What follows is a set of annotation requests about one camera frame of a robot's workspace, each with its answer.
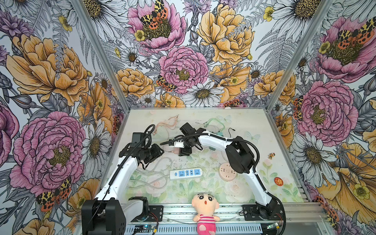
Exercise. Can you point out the round pink socket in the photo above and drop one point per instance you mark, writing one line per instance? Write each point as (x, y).
(227, 173)

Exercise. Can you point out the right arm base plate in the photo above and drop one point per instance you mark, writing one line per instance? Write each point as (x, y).
(252, 212)

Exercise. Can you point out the plush doll pink dress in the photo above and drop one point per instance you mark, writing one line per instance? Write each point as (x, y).
(205, 206)

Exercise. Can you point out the green circuit board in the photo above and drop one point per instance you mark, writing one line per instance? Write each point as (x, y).
(147, 228)

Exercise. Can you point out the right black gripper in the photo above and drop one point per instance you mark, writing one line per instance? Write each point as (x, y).
(185, 151)

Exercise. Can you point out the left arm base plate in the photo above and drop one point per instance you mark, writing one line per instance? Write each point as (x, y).
(155, 213)

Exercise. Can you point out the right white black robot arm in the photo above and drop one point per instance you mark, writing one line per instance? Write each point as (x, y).
(243, 157)

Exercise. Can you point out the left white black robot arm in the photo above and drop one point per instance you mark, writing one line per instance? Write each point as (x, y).
(106, 214)

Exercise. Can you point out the white blue power strip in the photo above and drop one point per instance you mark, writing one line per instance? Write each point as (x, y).
(182, 174)

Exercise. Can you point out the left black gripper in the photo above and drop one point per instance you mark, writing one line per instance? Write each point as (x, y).
(157, 153)

